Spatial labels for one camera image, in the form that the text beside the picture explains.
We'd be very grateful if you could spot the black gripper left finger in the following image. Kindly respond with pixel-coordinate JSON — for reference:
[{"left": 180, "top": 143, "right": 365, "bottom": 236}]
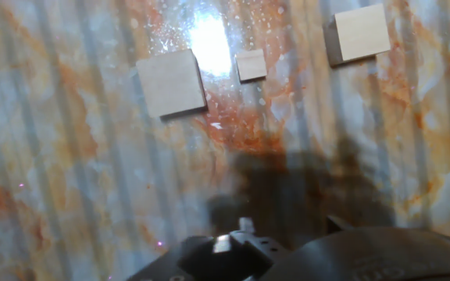
[{"left": 127, "top": 218, "right": 288, "bottom": 281}]

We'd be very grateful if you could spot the small wooden cube block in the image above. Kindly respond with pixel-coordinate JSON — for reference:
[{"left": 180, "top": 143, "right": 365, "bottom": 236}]
[{"left": 234, "top": 48, "right": 269, "bottom": 84}]

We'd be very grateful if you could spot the marble pattern vinyl mat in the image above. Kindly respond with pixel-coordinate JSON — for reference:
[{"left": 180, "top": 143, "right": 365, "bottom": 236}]
[{"left": 0, "top": 0, "right": 450, "bottom": 281}]

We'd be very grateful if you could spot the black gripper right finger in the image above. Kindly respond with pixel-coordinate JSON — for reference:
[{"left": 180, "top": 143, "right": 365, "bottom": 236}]
[{"left": 326, "top": 215, "right": 354, "bottom": 234}]

